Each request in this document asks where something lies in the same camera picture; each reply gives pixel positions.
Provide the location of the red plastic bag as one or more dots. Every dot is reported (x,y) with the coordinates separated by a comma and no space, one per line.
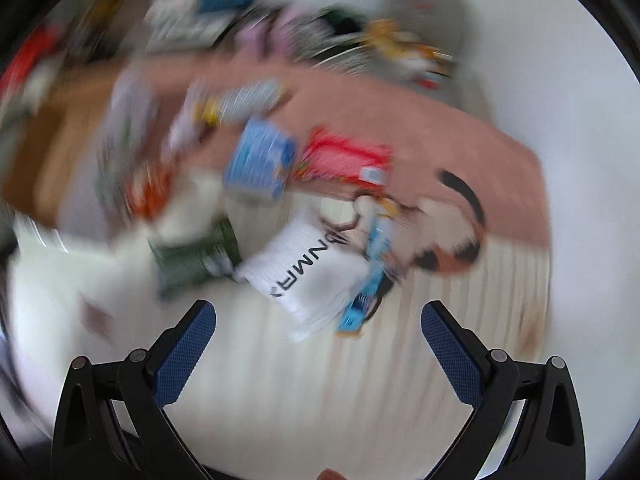
(40,46)

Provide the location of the lilac cloth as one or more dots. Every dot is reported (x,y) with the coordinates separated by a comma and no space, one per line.
(188,124)

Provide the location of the pink suitcase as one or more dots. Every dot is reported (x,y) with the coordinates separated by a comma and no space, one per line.
(269,31)

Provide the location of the silver yellow scrubber sponge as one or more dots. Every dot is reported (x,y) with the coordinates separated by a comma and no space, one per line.
(240,104)

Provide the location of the black white patterned bag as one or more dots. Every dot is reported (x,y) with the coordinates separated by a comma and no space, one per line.
(333,38)

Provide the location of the red snack package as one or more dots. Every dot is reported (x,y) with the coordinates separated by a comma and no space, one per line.
(330,156)

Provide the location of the pink striped cat rug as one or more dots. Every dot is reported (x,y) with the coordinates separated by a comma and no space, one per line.
(262,404)

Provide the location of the brown cardboard box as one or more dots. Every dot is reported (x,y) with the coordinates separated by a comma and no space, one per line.
(76,153)

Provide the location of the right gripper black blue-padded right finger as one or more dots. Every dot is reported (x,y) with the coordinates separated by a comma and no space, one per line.
(548,442)

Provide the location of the green snack bag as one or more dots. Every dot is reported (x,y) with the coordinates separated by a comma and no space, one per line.
(214,255)

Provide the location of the operator's fingertips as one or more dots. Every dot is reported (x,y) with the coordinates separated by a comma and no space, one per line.
(330,474)

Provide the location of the slim blue snack packet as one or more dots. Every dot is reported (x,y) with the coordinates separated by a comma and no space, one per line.
(362,307)

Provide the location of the yellow snack bag on chair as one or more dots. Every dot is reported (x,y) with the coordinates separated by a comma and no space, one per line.
(405,55)

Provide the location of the orange panda snack bag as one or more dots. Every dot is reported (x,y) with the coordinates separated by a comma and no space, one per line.
(148,191)

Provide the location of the white pouch black lettering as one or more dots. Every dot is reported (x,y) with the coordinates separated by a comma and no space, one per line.
(309,270)

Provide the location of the plaid blue folded quilt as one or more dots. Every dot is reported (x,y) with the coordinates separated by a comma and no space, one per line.
(190,24)

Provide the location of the grey chair with items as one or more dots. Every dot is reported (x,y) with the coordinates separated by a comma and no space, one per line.
(437,32)

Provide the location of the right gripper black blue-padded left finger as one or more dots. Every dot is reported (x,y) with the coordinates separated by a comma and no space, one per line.
(111,421)

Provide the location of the light blue tissue pack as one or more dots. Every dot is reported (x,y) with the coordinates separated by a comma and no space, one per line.
(261,162)

